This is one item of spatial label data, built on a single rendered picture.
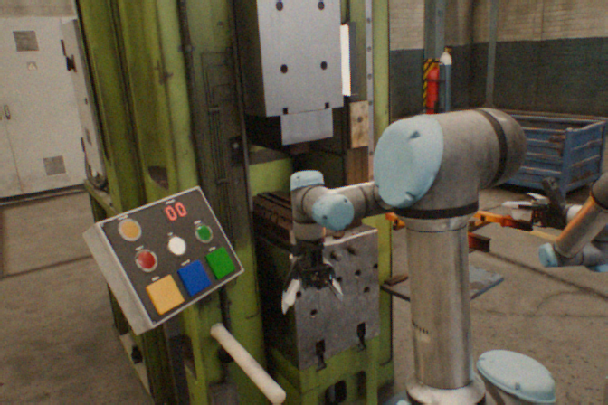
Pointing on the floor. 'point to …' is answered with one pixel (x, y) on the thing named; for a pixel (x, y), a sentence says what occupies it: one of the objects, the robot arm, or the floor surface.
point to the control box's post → (176, 360)
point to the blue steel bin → (561, 152)
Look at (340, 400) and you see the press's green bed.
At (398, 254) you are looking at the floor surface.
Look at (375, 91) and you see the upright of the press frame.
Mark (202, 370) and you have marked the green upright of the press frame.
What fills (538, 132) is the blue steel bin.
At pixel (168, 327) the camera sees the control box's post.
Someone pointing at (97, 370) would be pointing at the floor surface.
